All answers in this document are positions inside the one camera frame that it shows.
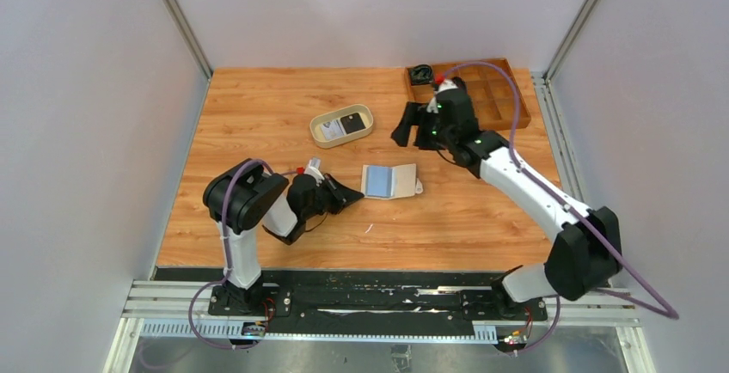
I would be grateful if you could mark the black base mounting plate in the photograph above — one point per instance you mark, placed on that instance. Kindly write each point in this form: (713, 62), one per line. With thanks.
(376, 303)

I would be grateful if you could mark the cream oval plastic tray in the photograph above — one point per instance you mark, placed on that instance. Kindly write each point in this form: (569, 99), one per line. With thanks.
(363, 110)

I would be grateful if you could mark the wooden compartment organizer box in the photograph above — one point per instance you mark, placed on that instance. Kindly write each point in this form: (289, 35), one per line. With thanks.
(490, 90)

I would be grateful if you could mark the aluminium rail frame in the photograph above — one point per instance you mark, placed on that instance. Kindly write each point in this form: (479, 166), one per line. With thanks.
(177, 309)

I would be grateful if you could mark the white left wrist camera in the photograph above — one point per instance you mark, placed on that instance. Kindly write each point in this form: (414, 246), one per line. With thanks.
(313, 169)

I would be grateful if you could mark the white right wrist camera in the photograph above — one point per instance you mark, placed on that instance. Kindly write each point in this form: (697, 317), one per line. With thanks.
(445, 92)

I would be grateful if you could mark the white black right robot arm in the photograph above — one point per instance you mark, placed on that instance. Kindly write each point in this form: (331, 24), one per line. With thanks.
(585, 241)

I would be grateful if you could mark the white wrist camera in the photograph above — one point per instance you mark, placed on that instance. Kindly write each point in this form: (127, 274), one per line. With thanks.
(313, 169)
(445, 92)

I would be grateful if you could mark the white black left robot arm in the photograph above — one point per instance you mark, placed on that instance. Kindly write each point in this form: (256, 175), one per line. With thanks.
(250, 196)

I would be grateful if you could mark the white leather card holder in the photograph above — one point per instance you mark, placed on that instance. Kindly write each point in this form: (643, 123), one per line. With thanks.
(381, 182)

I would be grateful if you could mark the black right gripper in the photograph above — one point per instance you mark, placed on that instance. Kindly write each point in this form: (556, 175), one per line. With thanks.
(419, 129)

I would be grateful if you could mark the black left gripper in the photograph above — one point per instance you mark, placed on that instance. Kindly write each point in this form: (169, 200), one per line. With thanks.
(328, 195)

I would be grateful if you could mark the silver VIP card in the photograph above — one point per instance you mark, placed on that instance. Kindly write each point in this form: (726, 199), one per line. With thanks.
(332, 130)

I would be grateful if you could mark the black VIP card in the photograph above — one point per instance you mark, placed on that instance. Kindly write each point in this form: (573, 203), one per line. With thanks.
(352, 123)

